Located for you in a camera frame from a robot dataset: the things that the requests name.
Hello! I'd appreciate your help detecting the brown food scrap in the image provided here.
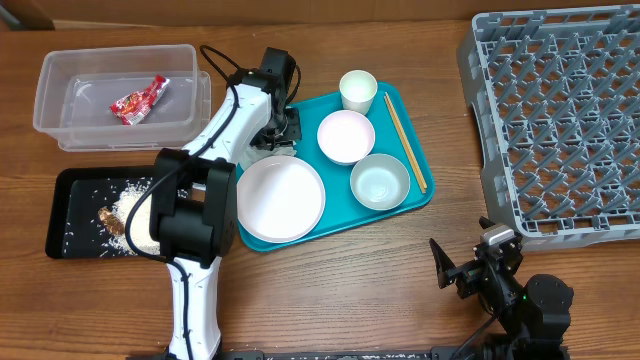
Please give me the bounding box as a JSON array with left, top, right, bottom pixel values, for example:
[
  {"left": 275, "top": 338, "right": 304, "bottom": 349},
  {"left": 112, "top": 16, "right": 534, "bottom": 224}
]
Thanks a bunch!
[{"left": 98, "top": 207, "right": 125, "bottom": 236}]

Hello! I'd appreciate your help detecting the clear plastic bin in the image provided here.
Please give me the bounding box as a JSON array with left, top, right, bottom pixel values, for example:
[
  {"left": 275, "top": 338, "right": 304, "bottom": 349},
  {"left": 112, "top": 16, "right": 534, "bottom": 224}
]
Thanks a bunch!
[{"left": 33, "top": 44, "right": 212, "bottom": 152}]

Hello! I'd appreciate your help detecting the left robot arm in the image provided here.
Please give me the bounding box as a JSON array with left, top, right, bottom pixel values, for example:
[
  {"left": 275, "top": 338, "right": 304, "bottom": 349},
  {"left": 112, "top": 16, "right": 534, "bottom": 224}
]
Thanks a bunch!
[{"left": 143, "top": 48, "right": 302, "bottom": 359}]

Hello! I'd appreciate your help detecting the white rice pile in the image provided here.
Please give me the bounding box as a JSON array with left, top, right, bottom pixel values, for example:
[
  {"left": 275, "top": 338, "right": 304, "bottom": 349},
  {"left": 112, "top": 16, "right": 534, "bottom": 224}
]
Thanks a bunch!
[{"left": 62, "top": 178, "right": 189, "bottom": 257}]

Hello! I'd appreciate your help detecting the teal serving tray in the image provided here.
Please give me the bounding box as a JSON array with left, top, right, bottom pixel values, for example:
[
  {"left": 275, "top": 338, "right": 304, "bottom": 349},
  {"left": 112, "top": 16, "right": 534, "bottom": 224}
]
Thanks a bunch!
[{"left": 234, "top": 81, "right": 437, "bottom": 253}]

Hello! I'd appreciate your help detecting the white round plate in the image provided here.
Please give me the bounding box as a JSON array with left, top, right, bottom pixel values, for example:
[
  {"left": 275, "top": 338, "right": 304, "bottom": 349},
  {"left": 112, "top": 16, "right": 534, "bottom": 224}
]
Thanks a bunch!
[{"left": 237, "top": 155, "right": 326, "bottom": 243}]

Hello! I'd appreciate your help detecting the grey dishwasher rack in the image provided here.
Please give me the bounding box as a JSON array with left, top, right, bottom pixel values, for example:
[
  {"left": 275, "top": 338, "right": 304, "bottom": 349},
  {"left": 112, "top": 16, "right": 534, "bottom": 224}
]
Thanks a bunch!
[{"left": 457, "top": 4, "right": 639, "bottom": 251}]

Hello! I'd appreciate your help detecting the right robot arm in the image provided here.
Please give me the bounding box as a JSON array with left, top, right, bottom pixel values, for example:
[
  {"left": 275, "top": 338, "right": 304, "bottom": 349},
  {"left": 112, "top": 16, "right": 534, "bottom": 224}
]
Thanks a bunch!
[{"left": 429, "top": 217, "right": 574, "bottom": 360}]

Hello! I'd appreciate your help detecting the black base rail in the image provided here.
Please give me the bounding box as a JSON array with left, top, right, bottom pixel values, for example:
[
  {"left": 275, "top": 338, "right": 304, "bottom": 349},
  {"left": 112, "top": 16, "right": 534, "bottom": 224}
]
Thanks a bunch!
[{"left": 214, "top": 346, "right": 480, "bottom": 360}]

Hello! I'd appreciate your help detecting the black plastic tray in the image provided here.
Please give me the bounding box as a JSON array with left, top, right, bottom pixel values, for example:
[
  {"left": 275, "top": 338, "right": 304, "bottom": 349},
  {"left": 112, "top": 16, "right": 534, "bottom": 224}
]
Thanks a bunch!
[{"left": 45, "top": 165, "right": 153, "bottom": 259}]

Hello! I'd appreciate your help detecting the white napkin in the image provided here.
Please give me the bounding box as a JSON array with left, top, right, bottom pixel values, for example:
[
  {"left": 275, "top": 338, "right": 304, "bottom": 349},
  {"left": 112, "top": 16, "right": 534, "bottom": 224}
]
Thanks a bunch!
[{"left": 238, "top": 146, "right": 296, "bottom": 170}]

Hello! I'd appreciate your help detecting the grey bowl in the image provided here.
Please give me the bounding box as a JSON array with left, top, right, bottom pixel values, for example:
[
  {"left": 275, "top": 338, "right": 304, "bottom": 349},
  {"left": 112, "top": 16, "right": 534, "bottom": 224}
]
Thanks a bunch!
[{"left": 350, "top": 154, "right": 411, "bottom": 211}]

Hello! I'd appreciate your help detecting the pink bowl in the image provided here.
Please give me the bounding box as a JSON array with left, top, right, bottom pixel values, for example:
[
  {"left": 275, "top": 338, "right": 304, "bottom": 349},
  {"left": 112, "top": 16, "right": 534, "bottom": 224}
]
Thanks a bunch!
[{"left": 317, "top": 110, "right": 376, "bottom": 165}]

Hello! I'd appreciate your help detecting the black cable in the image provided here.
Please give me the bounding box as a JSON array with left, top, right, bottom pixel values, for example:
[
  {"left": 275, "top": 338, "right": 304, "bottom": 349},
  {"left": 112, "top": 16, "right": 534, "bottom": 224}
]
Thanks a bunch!
[{"left": 123, "top": 44, "right": 246, "bottom": 360}]

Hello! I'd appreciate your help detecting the white paper cup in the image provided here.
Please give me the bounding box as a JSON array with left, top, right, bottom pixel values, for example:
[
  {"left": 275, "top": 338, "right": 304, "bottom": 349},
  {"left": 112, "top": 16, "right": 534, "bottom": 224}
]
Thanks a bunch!
[{"left": 339, "top": 70, "right": 378, "bottom": 115}]

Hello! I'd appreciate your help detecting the red snack wrapper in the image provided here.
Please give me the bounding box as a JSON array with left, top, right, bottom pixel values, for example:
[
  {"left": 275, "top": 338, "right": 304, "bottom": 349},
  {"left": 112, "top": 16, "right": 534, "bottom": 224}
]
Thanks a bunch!
[{"left": 109, "top": 75, "right": 170, "bottom": 126}]

